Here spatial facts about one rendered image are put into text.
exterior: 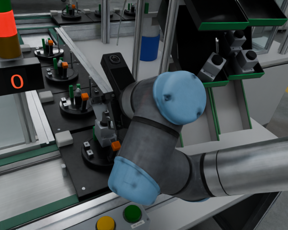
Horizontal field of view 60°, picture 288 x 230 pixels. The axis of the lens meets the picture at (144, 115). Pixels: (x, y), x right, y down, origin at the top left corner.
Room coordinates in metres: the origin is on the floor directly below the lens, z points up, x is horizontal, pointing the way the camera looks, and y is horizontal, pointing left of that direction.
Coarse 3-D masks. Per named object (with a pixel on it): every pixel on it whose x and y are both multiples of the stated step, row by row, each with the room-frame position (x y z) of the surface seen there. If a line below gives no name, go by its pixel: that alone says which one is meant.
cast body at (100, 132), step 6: (96, 120) 0.54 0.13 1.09; (102, 120) 0.53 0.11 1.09; (96, 126) 0.53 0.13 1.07; (102, 126) 0.52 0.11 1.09; (96, 132) 0.53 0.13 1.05; (102, 132) 0.51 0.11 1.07; (108, 132) 0.52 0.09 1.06; (114, 132) 0.53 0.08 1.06; (102, 138) 0.50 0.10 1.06; (108, 138) 0.51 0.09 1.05; (102, 144) 0.50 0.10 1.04; (108, 144) 0.50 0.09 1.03
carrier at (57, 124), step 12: (48, 96) 0.76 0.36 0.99; (60, 96) 0.80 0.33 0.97; (72, 96) 0.77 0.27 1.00; (96, 96) 0.83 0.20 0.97; (48, 108) 0.72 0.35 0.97; (60, 108) 0.70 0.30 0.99; (72, 108) 0.71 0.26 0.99; (48, 120) 0.65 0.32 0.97; (60, 120) 0.66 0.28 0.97; (72, 120) 0.66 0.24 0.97; (84, 120) 0.67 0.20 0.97; (72, 132) 0.61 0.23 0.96
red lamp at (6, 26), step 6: (6, 12) 0.52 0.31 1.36; (12, 12) 0.53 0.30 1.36; (0, 18) 0.51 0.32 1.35; (6, 18) 0.51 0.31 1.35; (12, 18) 0.53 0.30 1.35; (0, 24) 0.51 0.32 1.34; (6, 24) 0.51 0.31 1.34; (12, 24) 0.52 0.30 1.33; (0, 30) 0.51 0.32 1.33; (6, 30) 0.51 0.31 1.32; (12, 30) 0.52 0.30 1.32; (0, 36) 0.50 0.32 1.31; (6, 36) 0.51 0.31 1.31
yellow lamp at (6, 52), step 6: (12, 36) 0.52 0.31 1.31; (0, 42) 0.50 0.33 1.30; (6, 42) 0.51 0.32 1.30; (12, 42) 0.52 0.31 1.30; (18, 42) 0.53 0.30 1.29; (0, 48) 0.50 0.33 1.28; (6, 48) 0.51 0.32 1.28; (12, 48) 0.51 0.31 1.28; (18, 48) 0.53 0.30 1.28; (0, 54) 0.51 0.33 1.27; (6, 54) 0.51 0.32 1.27; (12, 54) 0.51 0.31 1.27; (18, 54) 0.52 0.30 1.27
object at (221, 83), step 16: (160, 16) 0.79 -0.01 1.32; (176, 32) 0.69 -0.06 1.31; (192, 32) 0.80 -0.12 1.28; (208, 32) 0.76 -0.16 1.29; (176, 48) 0.67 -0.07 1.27; (192, 48) 0.73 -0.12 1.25; (208, 48) 0.74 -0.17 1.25; (176, 64) 0.65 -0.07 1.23; (192, 64) 0.68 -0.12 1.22; (224, 80) 0.64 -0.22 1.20
